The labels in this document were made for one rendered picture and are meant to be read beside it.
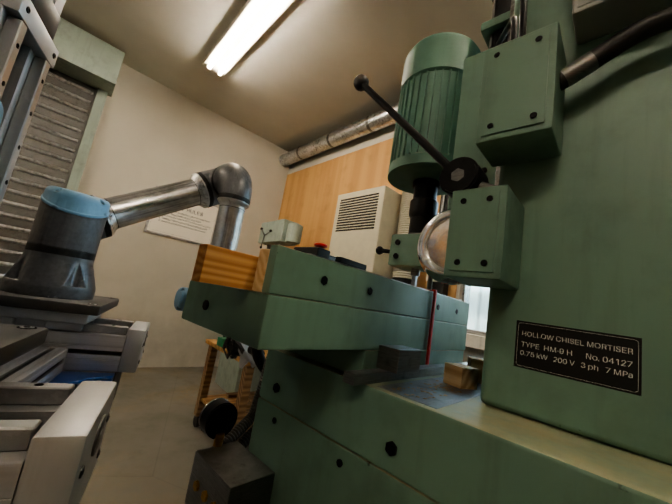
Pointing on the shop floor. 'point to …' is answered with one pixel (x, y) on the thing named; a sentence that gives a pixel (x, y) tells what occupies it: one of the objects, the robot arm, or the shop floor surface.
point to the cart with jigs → (226, 393)
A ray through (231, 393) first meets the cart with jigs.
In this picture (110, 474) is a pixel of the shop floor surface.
